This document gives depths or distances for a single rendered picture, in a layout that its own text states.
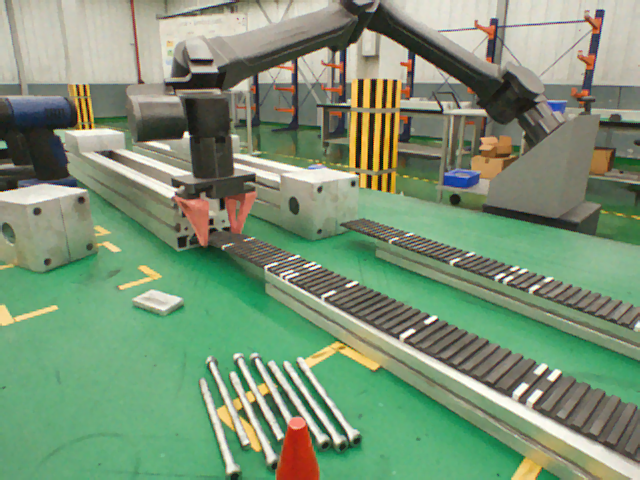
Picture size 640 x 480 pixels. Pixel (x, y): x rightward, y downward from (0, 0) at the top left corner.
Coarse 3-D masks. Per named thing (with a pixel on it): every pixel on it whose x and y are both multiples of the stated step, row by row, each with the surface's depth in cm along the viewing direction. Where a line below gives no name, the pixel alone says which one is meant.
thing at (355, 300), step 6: (354, 294) 44; (360, 294) 44; (366, 294) 44; (372, 294) 44; (378, 294) 44; (342, 300) 43; (348, 300) 43; (354, 300) 43; (360, 300) 43; (366, 300) 43; (336, 306) 42; (342, 306) 42; (348, 306) 42; (354, 306) 42
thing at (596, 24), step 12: (588, 12) 563; (600, 12) 601; (492, 24) 709; (528, 24) 675; (540, 24) 663; (552, 24) 651; (600, 24) 608; (492, 36) 713; (600, 36) 617; (492, 48) 719; (408, 60) 833; (492, 60) 734; (516, 60) 702; (588, 60) 608; (408, 72) 840; (588, 72) 630; (408, 84) 846; (588, 84) 633; (408, 96) 852; (432, 96) 821; (576, 96) 607; (480, 108) 758; (408, 120) 868; (408, 132) 885; (480, 144) 773
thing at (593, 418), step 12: (588, 396) 30; (600, 396) 29; (612, 396) 29; (588, 408) 28; (600, 408) 28; (612, 408) 28; (576, 420) 27; (588, 420) 27; (600, 420) 27; (612, 420) 27; (588, 432) 26; (600, 432) 26
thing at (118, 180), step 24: (72, 168) 116; (96, 168) 96; (120, 168) 82; (144, 168) 91; (168, 168) 83; (120, 192) 82; (144, 192) 74; (168, 192) 64; (144, 216) 73; (168, 216) 64; (216, 216) 67; (168, 240) 66
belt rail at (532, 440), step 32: (288, 288) 48; (320, 320) 44; (352, 320) 40; (384, 352) 38; (416, 352) 35; (416, 384) 35; (448, 384) 33; (480, 384) 31; (480, 416) 31; (512, 416) 29; (544, 416) 28; (544, 448) 28; (576, 448) 26; (608, 448) 25
